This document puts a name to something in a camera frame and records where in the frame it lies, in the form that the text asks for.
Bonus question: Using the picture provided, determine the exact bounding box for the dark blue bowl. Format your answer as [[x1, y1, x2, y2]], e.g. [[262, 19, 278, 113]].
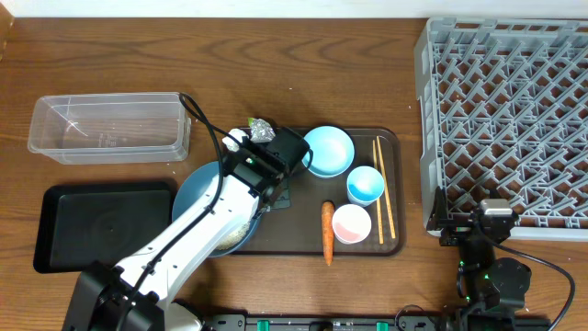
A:
[[172, 162, 263, 257]]

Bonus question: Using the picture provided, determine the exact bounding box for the pile of white rice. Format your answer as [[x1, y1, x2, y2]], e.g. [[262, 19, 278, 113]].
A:
[[216, 223, 250, 250]]

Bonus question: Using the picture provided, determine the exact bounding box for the pink cup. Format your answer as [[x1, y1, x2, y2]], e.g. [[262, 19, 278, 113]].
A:
[[332, 204, 371, 245]]

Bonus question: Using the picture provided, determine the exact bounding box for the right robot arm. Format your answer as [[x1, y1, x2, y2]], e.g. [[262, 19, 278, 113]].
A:
[[426, 188, 532, 330]]

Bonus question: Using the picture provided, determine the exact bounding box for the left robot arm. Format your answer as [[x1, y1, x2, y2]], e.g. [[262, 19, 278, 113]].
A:
[[63, 135, 309, 330]]

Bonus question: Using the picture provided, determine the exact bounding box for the grey dishwasher rack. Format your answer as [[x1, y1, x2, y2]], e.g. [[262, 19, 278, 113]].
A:
[[414, 17, 587, 242]]

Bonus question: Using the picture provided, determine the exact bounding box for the crumpled white tissue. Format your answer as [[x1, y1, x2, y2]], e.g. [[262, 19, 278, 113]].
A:
[[222, 128, 249, 152]]

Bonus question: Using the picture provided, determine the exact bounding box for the crumpled aluminium foil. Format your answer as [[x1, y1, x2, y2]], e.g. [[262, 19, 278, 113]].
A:
[[248, 118, 276, 143]]

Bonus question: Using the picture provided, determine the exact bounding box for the orange carrot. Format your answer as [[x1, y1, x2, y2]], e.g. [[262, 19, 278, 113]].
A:
[[322, 201, 334, 266]]

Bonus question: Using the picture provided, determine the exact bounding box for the right wooden chopstick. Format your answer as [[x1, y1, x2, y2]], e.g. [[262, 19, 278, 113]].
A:
[[376, 136, 396, 239]]

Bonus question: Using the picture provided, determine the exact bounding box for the wooden chopstick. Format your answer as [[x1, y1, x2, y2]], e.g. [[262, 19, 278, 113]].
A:
[[376, 136, 396, 239], [372, 140, 384, 245]]

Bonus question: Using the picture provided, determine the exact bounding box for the left wooden chopstick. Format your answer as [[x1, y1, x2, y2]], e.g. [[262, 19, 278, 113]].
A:
[[372, 140, 384, 245]]

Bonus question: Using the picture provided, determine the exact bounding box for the light blue bowl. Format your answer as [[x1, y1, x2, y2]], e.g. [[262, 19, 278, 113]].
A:
[[302, 126, 355, 178]]

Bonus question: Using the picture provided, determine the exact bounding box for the brown serving tray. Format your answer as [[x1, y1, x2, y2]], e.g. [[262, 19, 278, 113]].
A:
[[234, 128, 407, 257]]

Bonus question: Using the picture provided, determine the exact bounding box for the light blue cup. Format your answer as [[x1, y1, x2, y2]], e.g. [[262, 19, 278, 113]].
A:
[[346, 165, 385, 207]]

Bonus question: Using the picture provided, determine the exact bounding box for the clear plastic bin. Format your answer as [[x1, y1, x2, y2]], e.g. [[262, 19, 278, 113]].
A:
[[28, 92, 191, 165]]

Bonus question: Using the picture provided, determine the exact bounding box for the black tray bin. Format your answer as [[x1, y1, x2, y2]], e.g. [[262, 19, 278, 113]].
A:
[[33, 181, 175, 274]]

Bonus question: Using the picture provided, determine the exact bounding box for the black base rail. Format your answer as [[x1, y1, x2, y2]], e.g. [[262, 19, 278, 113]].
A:
[[197, 314, 552, 331]]

